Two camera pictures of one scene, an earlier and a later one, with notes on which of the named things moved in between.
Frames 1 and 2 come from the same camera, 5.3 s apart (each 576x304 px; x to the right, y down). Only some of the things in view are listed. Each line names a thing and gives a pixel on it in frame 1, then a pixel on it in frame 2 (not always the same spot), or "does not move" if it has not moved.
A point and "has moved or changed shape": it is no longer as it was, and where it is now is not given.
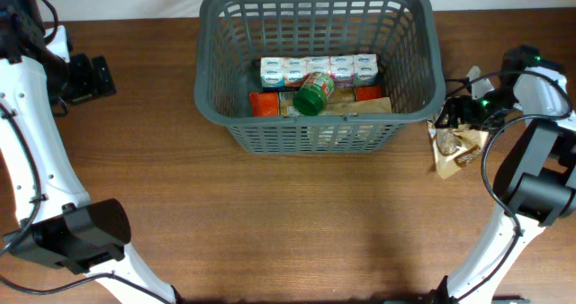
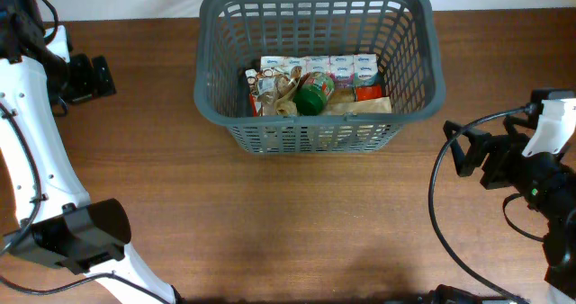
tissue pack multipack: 346,70 does not move
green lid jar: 311,97 does not move
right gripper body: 478,111 -> 511,167
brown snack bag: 454,147 has moved or changed shape
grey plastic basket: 240,24 does not move
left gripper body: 83,83 does not move
